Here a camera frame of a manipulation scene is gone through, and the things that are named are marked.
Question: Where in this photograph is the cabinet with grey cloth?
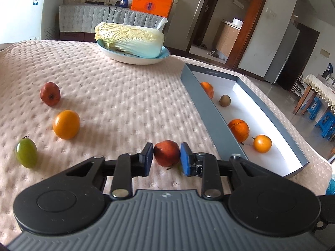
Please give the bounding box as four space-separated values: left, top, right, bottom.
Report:
59 4 168 34

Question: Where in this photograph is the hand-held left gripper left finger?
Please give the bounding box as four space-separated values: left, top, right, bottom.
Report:
65 142 154 200

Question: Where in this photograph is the table with lace cloth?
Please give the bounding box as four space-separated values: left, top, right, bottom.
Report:
292 73 335 116

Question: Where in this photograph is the large tangerine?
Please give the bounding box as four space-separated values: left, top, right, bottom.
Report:
228 119 250 142

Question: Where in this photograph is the grey cardboard box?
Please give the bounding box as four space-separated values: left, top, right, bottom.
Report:
180 63 310 179

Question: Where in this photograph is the wooden kitchen cabinet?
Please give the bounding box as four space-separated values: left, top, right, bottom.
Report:
216 21 241 58

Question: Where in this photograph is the small tangerine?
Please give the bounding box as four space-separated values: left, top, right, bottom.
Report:
200 82 214 100

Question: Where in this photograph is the light blue plate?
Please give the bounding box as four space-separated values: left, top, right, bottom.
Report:
96 39 170 65

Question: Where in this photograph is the napa cabbage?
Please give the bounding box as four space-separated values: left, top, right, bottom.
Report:
94 22 165 58

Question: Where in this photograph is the blue plastic stool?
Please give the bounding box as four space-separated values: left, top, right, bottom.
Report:
315 110 335 140
301 97 323 120

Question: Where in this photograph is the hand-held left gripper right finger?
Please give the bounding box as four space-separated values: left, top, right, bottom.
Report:
180 142 275 200

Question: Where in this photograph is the grey refrigerator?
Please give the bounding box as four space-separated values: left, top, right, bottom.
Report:
264 22 300 85

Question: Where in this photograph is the red apple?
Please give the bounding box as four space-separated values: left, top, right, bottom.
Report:
40 82 61 107
153 140 182 168

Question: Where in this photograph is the pale green plum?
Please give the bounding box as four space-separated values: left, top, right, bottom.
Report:
15 136 38 169

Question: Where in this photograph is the white freezer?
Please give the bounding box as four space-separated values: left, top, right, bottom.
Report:
0 0 63 45

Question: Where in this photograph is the blue plastic bag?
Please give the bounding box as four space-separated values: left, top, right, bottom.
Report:
326 174 335 195

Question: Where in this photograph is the smooth orange with stem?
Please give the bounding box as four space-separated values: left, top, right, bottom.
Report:
252 134 273 154

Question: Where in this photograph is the beige quilted blanket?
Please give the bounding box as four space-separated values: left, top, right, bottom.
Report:
0 40 333 241

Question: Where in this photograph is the blue kettle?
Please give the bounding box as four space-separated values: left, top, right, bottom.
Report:
322 63 334 79

